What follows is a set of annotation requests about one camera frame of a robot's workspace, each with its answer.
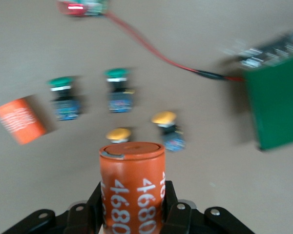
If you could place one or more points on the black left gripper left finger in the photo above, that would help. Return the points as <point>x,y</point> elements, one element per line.
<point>92,214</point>

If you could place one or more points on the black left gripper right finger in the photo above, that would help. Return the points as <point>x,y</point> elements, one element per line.
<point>171,214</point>

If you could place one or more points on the yellow push button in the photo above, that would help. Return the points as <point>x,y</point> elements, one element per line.
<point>118,135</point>
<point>169,136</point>

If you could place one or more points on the green push button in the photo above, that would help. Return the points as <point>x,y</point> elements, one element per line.
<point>64,102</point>
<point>119,97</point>

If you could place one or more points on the green conveyor belt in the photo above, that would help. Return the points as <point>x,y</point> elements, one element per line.
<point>278,102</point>

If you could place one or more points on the small speed controller board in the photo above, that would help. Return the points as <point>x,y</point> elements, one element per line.
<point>83,7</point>

